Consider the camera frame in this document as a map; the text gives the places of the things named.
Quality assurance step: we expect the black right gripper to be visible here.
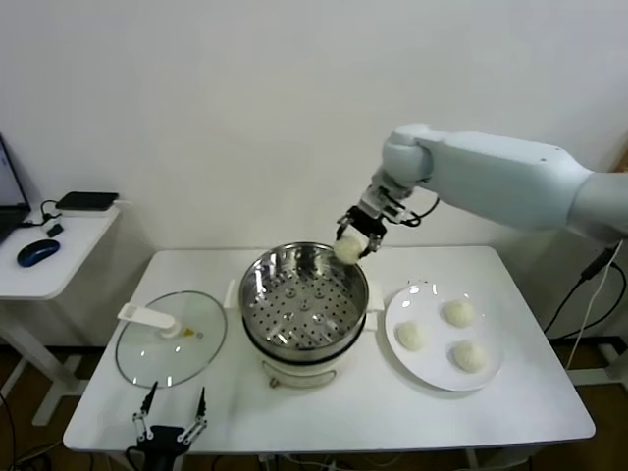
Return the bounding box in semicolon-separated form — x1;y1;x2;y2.
335;205;390;260

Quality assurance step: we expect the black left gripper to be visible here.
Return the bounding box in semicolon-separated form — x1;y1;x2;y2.
131;381;208;449

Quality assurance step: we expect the white steamed baozi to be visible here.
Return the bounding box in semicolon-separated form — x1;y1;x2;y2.
444;298;477;329
448;339;492;374
333;234;368;265
394;321;428;352

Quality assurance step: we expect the blue black computer mouse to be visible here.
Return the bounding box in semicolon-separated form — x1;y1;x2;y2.
17;239;62;269

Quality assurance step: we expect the stainless steel steamer basket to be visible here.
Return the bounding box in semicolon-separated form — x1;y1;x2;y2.
223;241;385;350

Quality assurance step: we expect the glass pot lid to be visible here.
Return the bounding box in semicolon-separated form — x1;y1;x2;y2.
115;290;230;391

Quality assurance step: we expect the white electric cooking pot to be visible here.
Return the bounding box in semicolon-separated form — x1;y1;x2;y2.
242;311;380;392

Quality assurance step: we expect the white round plate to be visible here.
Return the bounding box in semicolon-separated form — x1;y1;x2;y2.
383;283;505;393

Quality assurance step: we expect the white side desk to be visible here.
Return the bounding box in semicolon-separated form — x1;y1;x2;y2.
0;205;124;428

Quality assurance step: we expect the flat black device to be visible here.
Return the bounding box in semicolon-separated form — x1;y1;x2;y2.
55;191;121;213

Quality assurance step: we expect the black laptop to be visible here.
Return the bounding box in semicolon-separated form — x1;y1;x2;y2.
0;132;32;246

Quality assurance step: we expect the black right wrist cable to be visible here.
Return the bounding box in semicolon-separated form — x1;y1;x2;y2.
392;188;441;228

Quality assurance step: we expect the black power cable with adapter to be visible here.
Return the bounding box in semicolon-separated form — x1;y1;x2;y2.
544;247;620;340

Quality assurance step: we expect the thin black usb cable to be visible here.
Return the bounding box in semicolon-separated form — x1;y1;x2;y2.
19;198;68;232

